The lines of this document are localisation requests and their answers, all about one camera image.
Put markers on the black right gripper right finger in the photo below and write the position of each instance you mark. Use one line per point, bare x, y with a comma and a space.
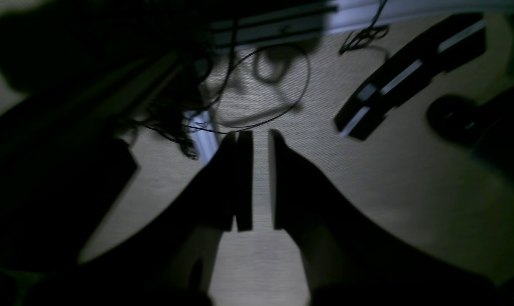
348, 259

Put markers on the black and white bracket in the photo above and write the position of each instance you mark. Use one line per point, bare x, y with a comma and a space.
447, 45

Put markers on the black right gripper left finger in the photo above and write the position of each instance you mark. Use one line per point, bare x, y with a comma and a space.
171, 260

